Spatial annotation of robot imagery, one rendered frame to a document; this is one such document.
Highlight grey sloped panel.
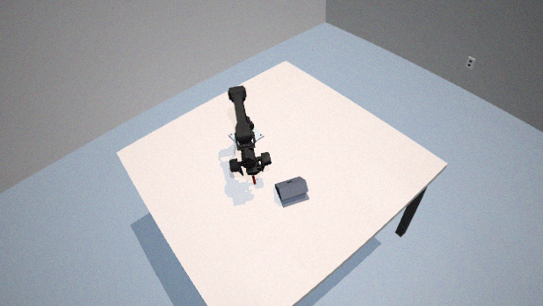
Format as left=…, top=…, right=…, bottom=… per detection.
left=274, top=176, right=310, bottom=208

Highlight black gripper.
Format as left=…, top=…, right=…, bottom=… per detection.
left=229, top=152, right=272, bottom=175

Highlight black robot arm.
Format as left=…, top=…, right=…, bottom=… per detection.
left=228, top=85, right=262, bottom=175

